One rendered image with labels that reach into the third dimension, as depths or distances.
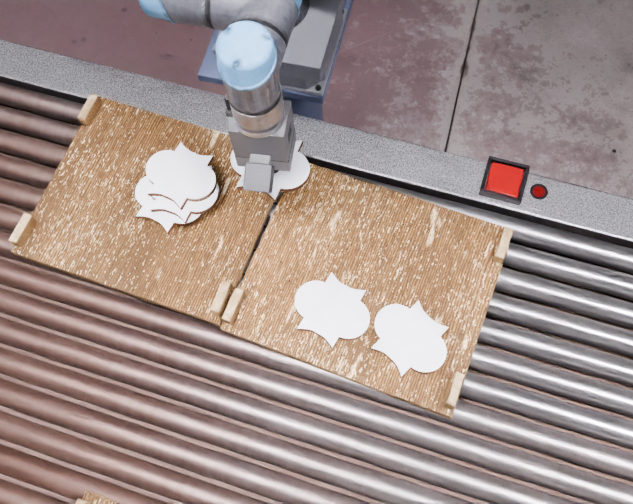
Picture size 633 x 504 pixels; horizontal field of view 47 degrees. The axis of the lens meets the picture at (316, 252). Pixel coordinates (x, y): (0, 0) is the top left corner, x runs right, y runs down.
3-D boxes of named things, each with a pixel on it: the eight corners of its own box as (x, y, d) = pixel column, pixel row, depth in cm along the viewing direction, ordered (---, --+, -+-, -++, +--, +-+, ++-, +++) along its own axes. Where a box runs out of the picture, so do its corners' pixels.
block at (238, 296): (237, 291, 127) (234, 286, 124) (247, 295, 126) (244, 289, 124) (222, 322, 125) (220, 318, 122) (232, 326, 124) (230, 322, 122)
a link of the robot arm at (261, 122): (276, 119, 100) (218, 113, 100) (280, 136, 104) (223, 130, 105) (285, 73, 102) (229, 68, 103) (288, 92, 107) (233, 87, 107)
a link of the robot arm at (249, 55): (283, 18, 92) (264, 73, 89) (290, 71, 102) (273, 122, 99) (224, 7, 93) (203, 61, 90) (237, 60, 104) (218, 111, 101)
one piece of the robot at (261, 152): (211, 148, 101) (230, 201, 116) (275, 155, 100) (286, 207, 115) (228, 76, 105) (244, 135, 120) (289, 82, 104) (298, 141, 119)
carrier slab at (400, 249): (298, 162, 137) (298, 158, 136) (512, 233, 130) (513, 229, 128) (221, 331, 126) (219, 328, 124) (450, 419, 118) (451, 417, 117)
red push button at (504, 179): (491, 164, 136) (492, 160, 135) (523, 172, 135) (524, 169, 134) (483, 192, 134) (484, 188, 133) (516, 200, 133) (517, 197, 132)
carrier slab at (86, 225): (99, 99, 145) (97, 95, 144) (292, 157, 138) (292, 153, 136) (14, 255, 133) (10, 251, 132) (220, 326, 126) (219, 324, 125)
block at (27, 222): (29, 218, 134) (22, 211, 132) (38, 221, 134) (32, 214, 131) (13, 246, 132) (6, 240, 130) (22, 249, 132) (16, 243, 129)
